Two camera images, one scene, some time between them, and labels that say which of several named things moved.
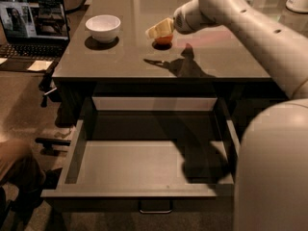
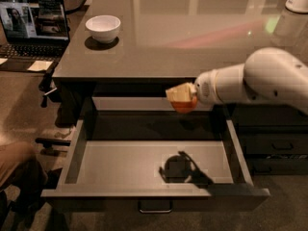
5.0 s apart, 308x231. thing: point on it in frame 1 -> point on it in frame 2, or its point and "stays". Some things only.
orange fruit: x=167 y=38 -> x=185 y=107
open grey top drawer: x=149 y=155 stays
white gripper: x=181 y=20 -> x=204 y=87
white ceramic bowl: x=103 y=27 stays
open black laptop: x=33 y=26 stays
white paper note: x=39 y=64 stays
